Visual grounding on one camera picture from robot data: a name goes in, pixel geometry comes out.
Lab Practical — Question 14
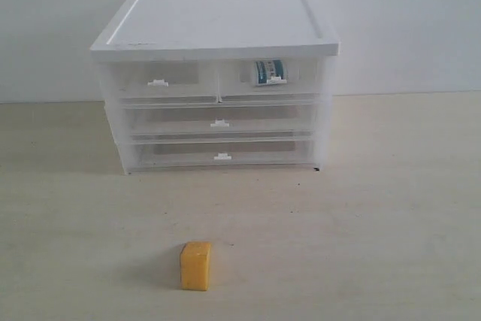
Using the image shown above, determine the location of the clear bottom wide drawer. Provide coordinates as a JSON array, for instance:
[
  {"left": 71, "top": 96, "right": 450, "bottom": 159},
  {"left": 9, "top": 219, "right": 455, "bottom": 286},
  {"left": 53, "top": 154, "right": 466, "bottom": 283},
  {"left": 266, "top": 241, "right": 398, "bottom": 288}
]
[{"left": 136, "top": 138, "right": 313, "bottom": 168}]

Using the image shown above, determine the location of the white plastic drawer cabinet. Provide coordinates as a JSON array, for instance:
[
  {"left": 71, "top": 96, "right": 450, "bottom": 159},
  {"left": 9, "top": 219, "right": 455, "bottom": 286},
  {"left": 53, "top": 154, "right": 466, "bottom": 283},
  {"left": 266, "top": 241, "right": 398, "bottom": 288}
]
[{"left": 90, "top": 0, "right": 340, "bottom": 174}]

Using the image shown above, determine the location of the white blue medicine bottle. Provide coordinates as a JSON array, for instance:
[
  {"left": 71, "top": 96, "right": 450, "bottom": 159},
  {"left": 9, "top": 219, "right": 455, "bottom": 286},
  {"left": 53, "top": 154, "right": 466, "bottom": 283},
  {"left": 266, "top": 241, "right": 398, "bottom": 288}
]
[{"left": 250, "top": 59, "right": 287, "bottom": 87}]

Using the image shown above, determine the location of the yellow sponge block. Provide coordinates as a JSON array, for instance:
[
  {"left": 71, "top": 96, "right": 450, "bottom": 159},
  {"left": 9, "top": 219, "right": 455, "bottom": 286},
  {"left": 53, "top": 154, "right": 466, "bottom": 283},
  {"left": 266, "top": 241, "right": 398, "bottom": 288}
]
[{"left": 180, "top": 241, "right": 211, "bottom": 292}]

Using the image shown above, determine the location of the clear middle wide drawer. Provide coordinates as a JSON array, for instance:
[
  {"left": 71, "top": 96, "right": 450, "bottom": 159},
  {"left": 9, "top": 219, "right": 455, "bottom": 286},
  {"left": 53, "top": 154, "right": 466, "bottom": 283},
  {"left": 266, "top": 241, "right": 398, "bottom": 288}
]
[{"left": 126, "top": 104, "right": 317, "bottom": 136}]

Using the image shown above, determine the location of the clear wide drawer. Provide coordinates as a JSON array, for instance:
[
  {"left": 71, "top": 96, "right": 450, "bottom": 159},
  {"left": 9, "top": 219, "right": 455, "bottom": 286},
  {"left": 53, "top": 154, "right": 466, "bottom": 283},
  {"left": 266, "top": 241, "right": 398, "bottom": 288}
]
[
  {"left": 126, "top": 104, "right": 317, "bottom": 136},
  {"left": 136, "top": 138, "right": 313, "bottom": 168}
]

